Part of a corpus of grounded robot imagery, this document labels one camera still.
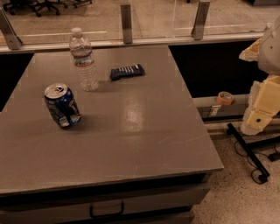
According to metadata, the clear plastic water bottle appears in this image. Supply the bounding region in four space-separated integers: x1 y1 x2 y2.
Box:
69 27 99 91

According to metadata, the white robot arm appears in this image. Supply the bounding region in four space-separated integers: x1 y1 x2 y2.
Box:
239 17 280 136

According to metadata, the roll of tan tape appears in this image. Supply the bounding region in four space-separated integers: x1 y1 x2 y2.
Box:
217 91 234 106

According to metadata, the black floor stand bar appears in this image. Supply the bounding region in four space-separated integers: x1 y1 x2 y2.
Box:
227 123 280 185

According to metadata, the dark blue snack packet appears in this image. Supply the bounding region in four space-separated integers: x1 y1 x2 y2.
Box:
110 64 145 81

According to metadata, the grey cabinet drawer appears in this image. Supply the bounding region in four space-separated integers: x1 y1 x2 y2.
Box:
0 183 210 224

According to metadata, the dented blue soda can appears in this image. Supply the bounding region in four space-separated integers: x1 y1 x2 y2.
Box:
45 83 81 128

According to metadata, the black office chair base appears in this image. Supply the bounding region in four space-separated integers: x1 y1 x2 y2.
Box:
1 0 93 17

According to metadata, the grey metal floor rail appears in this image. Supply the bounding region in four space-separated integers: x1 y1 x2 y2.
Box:
193 94 249 119

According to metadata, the black cable on floor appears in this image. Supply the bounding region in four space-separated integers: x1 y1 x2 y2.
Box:
233 136 280 186

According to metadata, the right metal glass bracket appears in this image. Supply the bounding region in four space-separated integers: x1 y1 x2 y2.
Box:
191 0 210 40

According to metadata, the metal glass bracket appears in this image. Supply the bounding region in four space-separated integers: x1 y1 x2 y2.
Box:
0 8 22 50
121 4 133 44
191 0 210 40

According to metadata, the middle metal glass bracket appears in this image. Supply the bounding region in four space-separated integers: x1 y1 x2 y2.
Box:
121 4 133 44

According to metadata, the black drawer handle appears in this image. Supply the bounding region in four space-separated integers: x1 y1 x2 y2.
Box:
89 202 124 220

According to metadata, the left metal glass bracket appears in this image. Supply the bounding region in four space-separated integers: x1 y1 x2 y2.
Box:
0 8 22 50

